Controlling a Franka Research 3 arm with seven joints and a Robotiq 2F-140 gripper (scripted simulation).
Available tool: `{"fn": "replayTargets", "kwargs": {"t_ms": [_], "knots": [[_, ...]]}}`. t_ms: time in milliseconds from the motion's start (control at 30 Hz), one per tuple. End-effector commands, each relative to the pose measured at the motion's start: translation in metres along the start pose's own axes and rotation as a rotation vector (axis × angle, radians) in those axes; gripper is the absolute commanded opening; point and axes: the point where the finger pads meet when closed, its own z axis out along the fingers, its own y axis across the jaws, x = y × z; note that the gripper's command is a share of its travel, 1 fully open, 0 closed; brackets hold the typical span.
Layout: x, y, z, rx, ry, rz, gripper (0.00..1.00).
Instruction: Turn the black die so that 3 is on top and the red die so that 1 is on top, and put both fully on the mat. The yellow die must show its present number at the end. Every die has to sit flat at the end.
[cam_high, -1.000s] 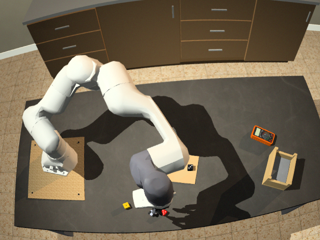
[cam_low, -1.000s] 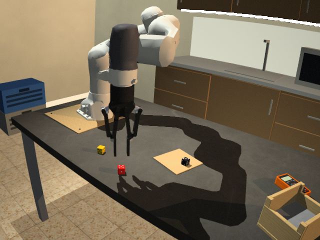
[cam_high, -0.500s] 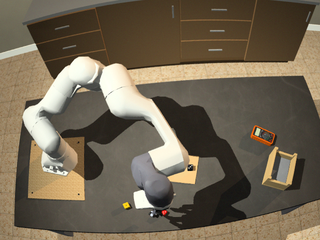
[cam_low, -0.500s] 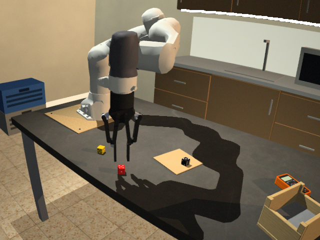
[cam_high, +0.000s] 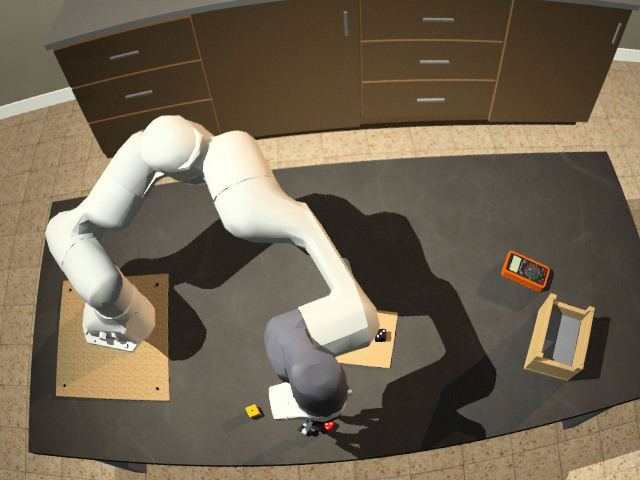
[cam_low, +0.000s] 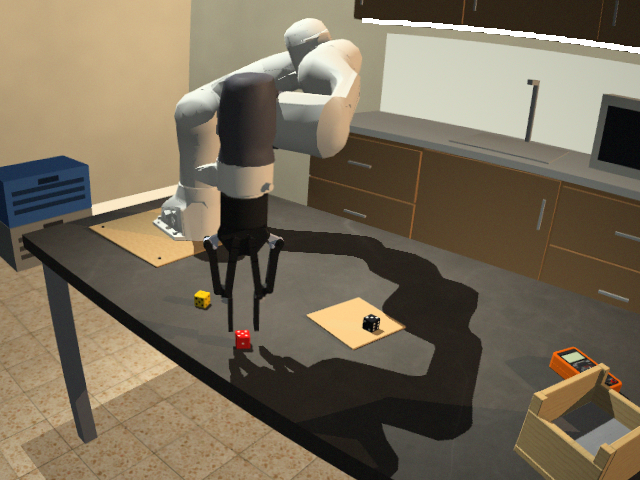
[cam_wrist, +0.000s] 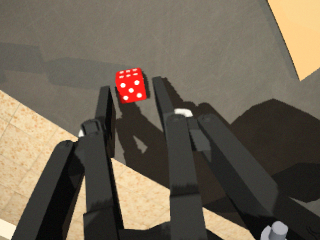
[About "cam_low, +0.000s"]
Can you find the orange digital multimeter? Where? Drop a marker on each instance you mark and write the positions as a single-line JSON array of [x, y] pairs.
[[571, 361]]

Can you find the black die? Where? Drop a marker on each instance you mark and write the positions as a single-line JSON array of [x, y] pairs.
[[371, 323]]

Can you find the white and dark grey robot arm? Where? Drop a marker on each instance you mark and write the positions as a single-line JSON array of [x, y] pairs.
[[249, 117]]

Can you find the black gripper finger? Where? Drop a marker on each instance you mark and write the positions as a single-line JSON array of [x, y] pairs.
[[210, 243], [276, 244]]

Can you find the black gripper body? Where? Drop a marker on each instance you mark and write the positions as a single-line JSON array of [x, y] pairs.
[[237, 213]]

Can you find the tan flat mat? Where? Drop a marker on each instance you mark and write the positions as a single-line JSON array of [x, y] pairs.
[[344, 322]]

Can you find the yellow die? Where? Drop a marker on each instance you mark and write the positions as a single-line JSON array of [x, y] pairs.
[[202, 299]]

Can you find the wooden crate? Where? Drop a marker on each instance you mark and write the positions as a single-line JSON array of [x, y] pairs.
[[591, 413]]

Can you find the red die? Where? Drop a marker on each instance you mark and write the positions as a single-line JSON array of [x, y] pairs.
[[242, 339]]

